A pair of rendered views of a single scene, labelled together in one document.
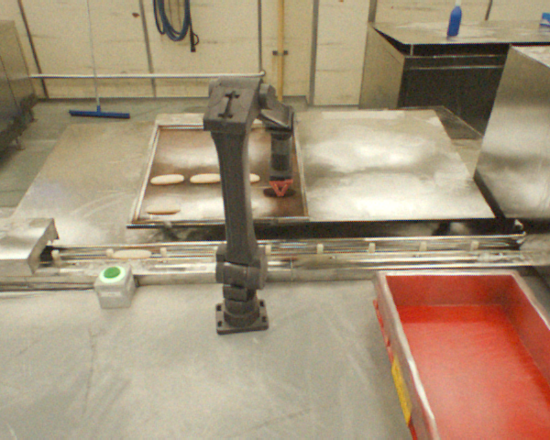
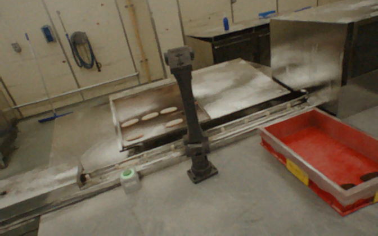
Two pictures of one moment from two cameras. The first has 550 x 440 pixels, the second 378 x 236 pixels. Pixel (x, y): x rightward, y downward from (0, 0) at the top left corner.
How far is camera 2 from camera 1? 0.26 m
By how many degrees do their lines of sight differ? 13
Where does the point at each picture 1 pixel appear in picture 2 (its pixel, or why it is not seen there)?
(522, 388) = (342, 153)
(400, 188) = (244, 92)
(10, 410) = not seen: outside the picture
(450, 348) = (304, 149)
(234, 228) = (192, 122)
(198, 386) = (200, 209)
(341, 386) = (268, 183)
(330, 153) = (204, 87)
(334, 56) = not seen: hidden behind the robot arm
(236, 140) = (188, 75)
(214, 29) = (107, 58)
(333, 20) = (166, 39)
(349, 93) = not seen: hidden behind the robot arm
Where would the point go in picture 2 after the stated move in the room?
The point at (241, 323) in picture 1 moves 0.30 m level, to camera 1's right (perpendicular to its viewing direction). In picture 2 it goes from (205, 173) to (268, 150)
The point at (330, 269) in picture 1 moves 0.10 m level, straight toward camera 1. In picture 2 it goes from (233, 136) to (239, 147)
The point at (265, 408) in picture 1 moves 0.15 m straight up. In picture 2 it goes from (239, 206) to (235, 175)
